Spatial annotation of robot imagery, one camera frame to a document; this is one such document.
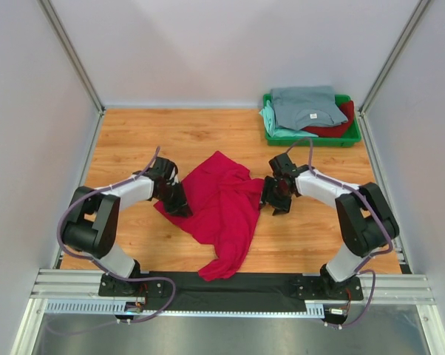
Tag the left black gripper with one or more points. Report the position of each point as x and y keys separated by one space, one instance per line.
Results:
x=180 y=205

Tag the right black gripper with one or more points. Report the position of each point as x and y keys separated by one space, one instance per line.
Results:
x=267 y=197

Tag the bright red t shirt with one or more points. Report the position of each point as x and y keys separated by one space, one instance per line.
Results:
x=224 y=199

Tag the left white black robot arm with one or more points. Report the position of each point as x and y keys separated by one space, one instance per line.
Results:
x=88 y=228

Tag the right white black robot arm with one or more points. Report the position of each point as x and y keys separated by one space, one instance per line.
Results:
x=367 y=224

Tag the light teal t shirt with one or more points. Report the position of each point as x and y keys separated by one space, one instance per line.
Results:
x=269 y=120

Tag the grey blue t shirt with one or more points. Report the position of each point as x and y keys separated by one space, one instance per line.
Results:
x=299 y=107

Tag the green plastic bin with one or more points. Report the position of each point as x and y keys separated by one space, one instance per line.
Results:
x=351 y=137

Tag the black cloth strip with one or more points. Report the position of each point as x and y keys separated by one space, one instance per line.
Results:
x=243 y=292

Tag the dark red t shirt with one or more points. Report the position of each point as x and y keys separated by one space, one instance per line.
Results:
x=348 y=109

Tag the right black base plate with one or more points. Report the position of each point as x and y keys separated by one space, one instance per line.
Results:
x=323 y=288

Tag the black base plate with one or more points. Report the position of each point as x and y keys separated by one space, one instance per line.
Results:
x=112 y=287
x=323 y=288

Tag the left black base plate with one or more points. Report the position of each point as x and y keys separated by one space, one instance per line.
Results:
x=112 y=287

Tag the aluminium front rail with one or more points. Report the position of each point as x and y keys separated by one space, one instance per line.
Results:
x=390 y=289

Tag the right aluminium corner post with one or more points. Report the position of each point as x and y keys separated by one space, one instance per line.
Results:
x=418 y=13

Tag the aluminium corner post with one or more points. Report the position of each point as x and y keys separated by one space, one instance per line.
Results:
x=418 y=13
x=60 y=31

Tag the left aluminium corner post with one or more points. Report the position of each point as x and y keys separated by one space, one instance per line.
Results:
x=60 y=31

